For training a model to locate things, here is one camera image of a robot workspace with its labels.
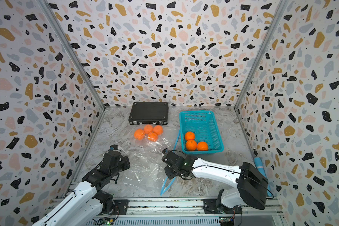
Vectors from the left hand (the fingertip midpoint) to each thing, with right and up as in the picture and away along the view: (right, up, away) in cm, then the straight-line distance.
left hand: (131, 159), depth 83 cm
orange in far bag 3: (+13, +16, +18) cm, 27 cm away
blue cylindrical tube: (+80, -5, +8) cm, 81 cm away
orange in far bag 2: (+6, +16, +19) cm, 26 cm away
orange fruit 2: (+43, +6, +8) cm, 45 cm away
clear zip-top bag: (+21, +9, +18) cm, 29 cm away
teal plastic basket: (+48, +20, +28) cm, 59 cm away
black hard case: (+5, +28, +27) cm, 40 cm away
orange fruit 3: (+35, +12, +15) cm, 40 cm away
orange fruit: (+36, +6, +10) cm, 38 cm away
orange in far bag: (+1, +13, +14) cm, 19 cm away
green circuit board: (-8, -28, -12) cm, 31 cm away
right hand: (+22, -6, -3) cm, 23 cm away
